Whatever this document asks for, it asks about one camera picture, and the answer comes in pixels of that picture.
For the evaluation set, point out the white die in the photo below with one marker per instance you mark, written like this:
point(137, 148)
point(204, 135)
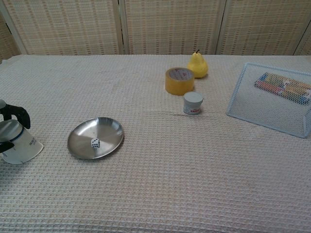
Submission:
point(95, 142)

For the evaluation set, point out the small grey round jar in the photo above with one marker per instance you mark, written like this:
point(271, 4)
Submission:
point(193, 103)

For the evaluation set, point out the round metal plate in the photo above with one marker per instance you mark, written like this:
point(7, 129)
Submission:
point(107, 136)

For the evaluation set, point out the yellow toy pear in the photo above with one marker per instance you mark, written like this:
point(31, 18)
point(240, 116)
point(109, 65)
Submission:
point(198, 66)

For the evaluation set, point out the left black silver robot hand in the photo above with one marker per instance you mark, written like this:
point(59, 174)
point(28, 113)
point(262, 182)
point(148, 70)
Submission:
point(20, 112)

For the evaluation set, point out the white paper cup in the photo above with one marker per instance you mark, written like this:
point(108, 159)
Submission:
point(24, 148)

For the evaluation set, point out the white woven tablecloth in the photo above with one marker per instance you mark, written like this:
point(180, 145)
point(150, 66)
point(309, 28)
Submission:
point(170, 170)

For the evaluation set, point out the light blue mesh basket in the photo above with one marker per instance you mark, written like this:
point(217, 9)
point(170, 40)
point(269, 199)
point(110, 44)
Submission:
point(243, 106)

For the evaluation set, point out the yellowish packing tape roll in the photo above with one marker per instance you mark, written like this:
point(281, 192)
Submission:
point(175, 85)

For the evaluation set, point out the bamboo folding screen panel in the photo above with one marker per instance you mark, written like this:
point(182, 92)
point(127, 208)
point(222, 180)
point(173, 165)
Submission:
point(7, 43)
point(306, 48)
point(68, 26)
point(170, 26)
point(262, 26)

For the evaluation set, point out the colourful snack packet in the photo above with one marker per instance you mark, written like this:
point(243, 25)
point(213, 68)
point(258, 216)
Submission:
point(279, 87)

